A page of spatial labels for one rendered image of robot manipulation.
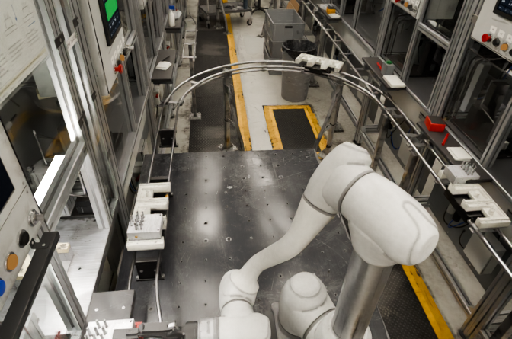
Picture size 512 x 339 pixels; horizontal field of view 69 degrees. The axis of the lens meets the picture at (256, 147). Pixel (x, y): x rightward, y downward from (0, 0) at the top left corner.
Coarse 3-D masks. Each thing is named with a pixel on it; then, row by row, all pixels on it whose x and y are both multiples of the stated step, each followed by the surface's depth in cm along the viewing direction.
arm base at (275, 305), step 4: (272, 304) 148; (276, 304) 147; (272, 308) 146; (276, 308) 146; (276, 312) 144; (276, 316) 143; (276, 320) 142; (276, 324) 141; (280, 324) 137; (276, 328) 141; (280, 328) 138; (280, 332) 138; (284, 332) 136; (288, 332) 134; (280, 336) 137; (284, 336) 136; (288, 336) 135; (292, 336) 134; (296, 336) 133
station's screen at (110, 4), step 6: (108, 0) 145; (114, 0) 154; (108, 6) 145; (114, 6) 154; (108, 12) 144; (114, 12) 154; (108, 18) 144; (114, 18) 153; (108, 24) 144; (114, 24) 153; (114, 30) 153
